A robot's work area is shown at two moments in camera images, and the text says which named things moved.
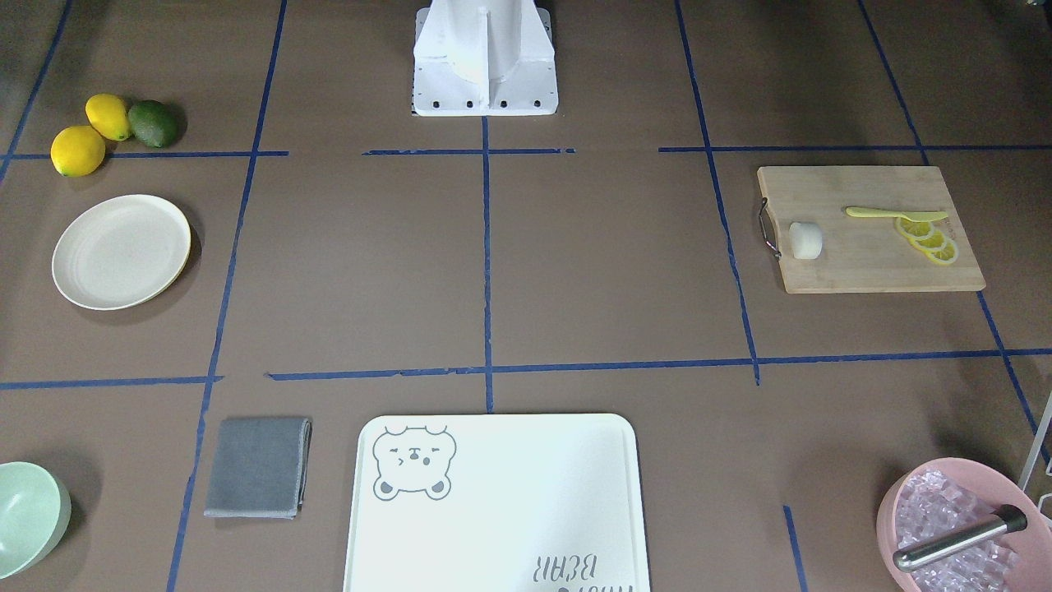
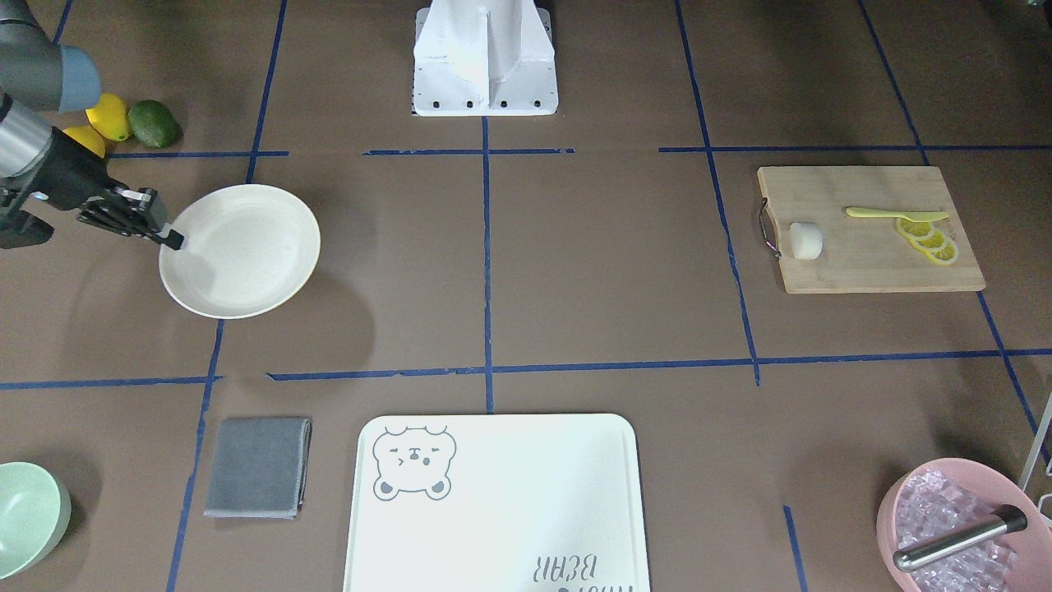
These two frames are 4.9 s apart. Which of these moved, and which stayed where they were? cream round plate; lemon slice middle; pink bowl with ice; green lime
Moved: cream round plate
Stayed: green lime; pink bowl with ice; lemon slice middle
